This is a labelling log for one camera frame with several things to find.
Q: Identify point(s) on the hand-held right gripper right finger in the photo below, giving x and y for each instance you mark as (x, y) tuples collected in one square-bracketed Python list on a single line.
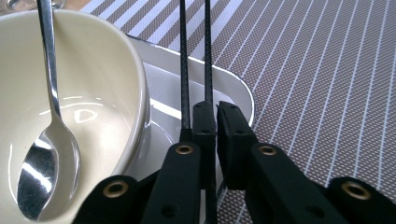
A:
[(236, 149)]

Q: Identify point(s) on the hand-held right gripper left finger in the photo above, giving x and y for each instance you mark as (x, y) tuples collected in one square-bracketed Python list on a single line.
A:
[(207, 149)]

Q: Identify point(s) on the white square plate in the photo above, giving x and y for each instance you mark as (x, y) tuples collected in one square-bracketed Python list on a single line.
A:
[(162, 90)]

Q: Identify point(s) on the black chopstick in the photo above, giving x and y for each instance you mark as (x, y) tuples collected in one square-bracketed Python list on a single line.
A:
[(208, 46), (184, 62)]

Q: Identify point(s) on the cream ceramic bowl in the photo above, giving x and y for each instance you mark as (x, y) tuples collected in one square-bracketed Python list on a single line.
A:
[(93, 62)]

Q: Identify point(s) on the steel spoon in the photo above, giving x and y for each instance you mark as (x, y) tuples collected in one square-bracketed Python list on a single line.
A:
[(37, 177)]

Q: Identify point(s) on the brown white striped placemat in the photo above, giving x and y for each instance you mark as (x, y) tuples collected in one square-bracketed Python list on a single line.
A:
[(311, 62)]

